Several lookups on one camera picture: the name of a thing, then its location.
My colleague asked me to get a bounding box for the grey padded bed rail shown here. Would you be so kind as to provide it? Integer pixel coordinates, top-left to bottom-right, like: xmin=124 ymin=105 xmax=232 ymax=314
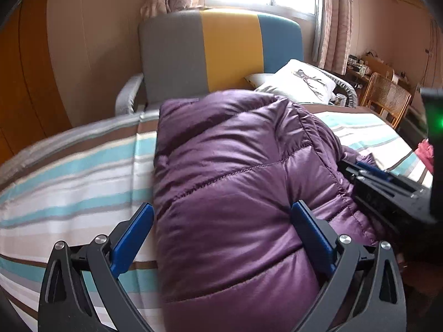
xmin=115 ymin=73 xmax=145 ymax=115
xmin=325 ymin=71 xmax=359 ymax=108

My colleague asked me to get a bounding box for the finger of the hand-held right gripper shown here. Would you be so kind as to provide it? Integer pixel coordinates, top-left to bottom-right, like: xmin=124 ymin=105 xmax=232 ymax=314
xmin=341 ymin=160 xmax=430 ymax=191
xmin=346 ymin=169 xmax=430 ymax=199

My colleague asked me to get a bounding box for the grey yellow blue headboard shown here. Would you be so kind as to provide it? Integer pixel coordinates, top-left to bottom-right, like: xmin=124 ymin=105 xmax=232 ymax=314
xmin=138 ymin=10 xmax=305 ymax=107

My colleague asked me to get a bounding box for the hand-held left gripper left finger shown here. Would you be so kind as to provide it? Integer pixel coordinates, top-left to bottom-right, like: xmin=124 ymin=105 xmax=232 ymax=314
xmin=37 ymin=203 xmax=154 ymax=332

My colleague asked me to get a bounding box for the white printed pillow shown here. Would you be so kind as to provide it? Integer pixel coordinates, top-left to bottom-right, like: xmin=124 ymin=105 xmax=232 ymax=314
xmin=254 ymin=59 xmax=337 ymax=105

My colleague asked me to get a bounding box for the purple down jacket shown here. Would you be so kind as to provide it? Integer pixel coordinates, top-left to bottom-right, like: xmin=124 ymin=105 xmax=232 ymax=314
xmin=152 ymin=89 xmax=398 ymax=332

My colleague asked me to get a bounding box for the wicker chair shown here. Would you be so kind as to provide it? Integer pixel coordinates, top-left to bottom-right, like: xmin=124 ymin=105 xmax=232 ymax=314
xmin=360 ymin=72 xmax=413 ymax=129

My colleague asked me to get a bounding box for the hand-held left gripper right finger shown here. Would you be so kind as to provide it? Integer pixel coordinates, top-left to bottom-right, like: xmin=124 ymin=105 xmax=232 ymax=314
xmin=291 ymin=201 xmax=407 ymax=332

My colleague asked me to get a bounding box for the orange wooden wardrobe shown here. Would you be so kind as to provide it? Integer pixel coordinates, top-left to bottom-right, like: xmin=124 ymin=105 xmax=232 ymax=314
xmin=0 ymin=0 xmax=74 ymax=165

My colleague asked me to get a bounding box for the red cloth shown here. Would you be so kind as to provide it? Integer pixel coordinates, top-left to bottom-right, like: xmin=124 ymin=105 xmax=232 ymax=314
xmin=415 ymin=138 xmax=435 ymax=174

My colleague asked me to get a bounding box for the cluttered wooden desk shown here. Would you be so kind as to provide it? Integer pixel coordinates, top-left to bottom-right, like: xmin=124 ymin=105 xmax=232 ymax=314
xmin=345 ymin=53 xmax=409 ymax=88

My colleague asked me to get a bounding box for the striped bed sheet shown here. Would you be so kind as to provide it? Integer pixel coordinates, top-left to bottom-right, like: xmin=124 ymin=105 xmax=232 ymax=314
xmin=0 ymin=109 xmax=434 ymax=332

